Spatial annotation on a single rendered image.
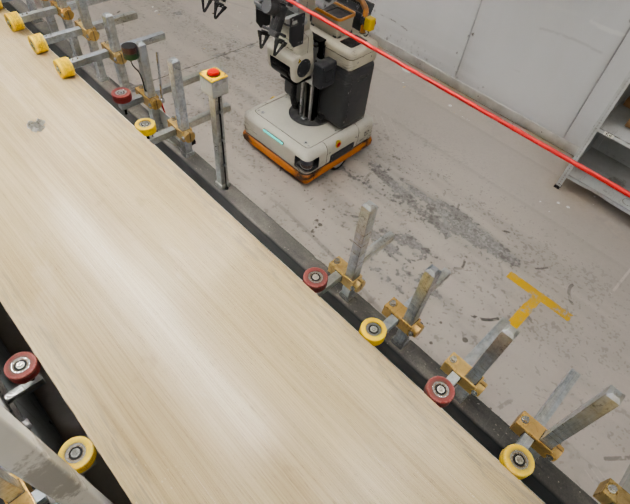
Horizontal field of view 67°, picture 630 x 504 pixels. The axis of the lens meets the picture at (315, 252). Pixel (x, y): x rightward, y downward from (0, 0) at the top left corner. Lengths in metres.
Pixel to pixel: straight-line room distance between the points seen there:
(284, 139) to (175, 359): 1.93
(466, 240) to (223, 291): 1.90
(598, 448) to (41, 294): 2.37
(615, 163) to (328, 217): 2.09
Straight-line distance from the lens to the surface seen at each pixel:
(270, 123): 3.13
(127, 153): 1.97
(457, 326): 2.65
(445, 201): 3.24
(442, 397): 1.39
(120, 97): 2.27
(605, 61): 3.82
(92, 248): 1.66
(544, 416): 1.59
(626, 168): 3.97
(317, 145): 2.98
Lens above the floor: 2.12
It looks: 51 degrees down
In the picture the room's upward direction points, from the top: 8 degrees clockwise
